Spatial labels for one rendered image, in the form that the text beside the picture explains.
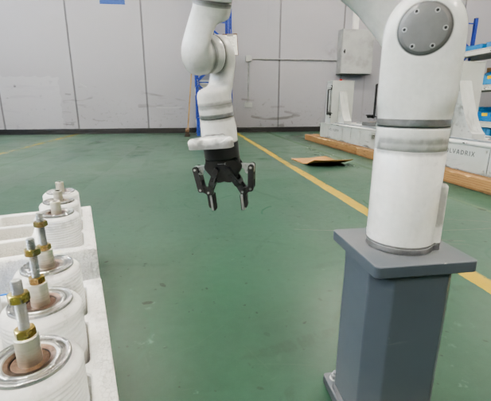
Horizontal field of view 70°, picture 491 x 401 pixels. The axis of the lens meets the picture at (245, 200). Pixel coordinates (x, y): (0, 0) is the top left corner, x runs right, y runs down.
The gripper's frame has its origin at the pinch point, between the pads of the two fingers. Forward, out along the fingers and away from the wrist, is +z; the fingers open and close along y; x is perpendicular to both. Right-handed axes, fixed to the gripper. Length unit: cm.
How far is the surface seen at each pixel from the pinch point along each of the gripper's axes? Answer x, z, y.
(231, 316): 3.8, 28.2, 2.0
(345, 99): -417, 27, -41
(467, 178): -161, 51, -103
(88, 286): 24.6, 5.8, 20.6
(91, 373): 43.3, 4.7, 6.5
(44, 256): 31.1, -4.4, 20.6
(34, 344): 49.0, -5.5, 5.7
